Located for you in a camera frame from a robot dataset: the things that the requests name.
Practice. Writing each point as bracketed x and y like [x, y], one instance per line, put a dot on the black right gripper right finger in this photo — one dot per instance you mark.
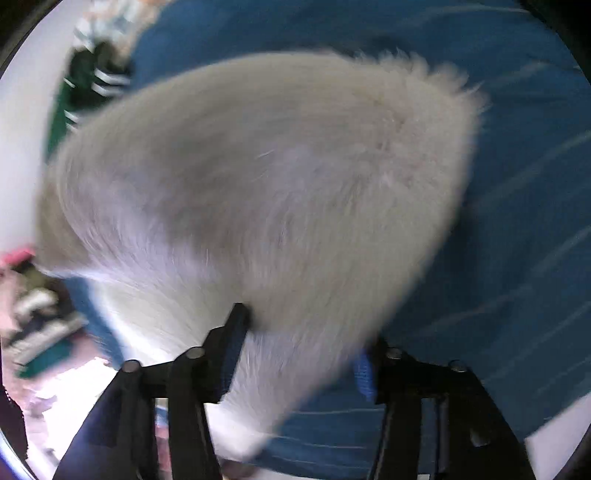
[471, 438]

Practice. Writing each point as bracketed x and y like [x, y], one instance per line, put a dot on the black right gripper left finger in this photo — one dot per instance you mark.
[117, 439]

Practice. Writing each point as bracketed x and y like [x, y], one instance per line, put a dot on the white fuzzy knit sweater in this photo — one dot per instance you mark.
[314, 188]

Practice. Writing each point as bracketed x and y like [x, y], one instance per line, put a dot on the blue striped bed sheet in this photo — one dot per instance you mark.
[509, 291]

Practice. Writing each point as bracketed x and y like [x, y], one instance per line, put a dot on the green garment with white stripes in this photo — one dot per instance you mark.
[92, 80]

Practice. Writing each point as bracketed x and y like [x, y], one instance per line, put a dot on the plaid orange blue quilt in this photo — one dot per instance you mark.
[118, 22]

